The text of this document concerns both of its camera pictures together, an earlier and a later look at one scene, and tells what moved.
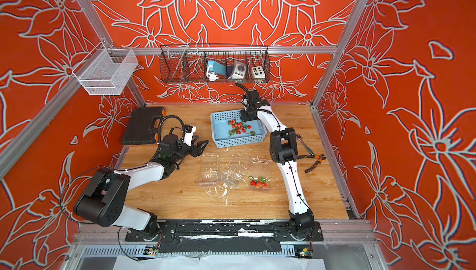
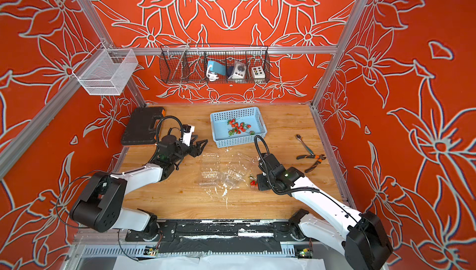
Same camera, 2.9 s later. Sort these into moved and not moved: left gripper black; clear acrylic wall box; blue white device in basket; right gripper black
Moved: right gripper black
Not moved: clear acrylic wall box; blue white device in basket; left gripper black
